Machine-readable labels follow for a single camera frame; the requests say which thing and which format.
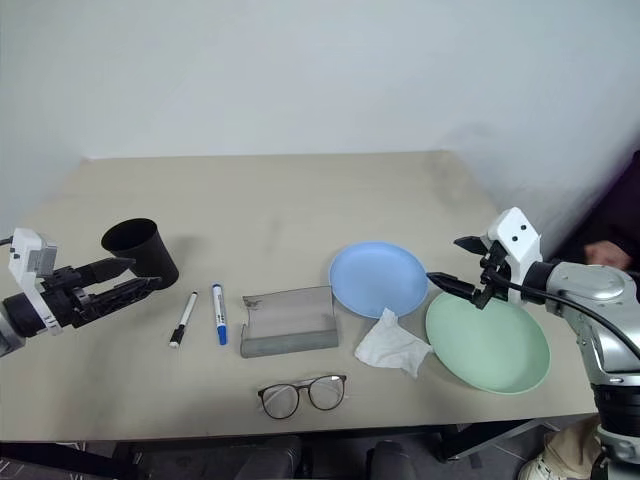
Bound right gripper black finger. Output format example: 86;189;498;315
425;271;475;301
453;235;491;256

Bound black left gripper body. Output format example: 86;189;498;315
40;266;102;330

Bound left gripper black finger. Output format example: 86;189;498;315
88;275;165;317
74;257;137;282

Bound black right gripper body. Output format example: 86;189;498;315
471;239;512;312

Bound thin black white marker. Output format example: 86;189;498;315
168;291;199;349

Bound green round plate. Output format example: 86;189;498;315
425;291;552;396

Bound white tissue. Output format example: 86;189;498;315
354;307;433;379

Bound blue white whiteboard marker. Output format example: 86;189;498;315
211;283;231;346

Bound grey glasses case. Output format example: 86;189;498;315
240;285;340;359

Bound dark brown round glasses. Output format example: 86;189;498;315
257;373;348;421

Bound bystander bare hand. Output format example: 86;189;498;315
583;240;633;268

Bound black plastic cup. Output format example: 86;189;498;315
101;217;180;291

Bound blue round plate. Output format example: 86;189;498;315
328;241;430;320

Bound bystander dark clothing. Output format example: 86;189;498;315
574;148;640;275

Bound dark rounded padded shape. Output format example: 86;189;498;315
130;434;304;480
366;439;444;480

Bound bystander beige trouser leg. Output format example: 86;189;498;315
541;417;604;477

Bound bystander pale shoe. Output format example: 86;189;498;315
518;451;555;480

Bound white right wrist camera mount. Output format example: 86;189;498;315
481;207;544;307

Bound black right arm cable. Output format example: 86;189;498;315
492;272;640;362

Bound black metal table frame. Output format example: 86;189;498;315
433;418;564;464

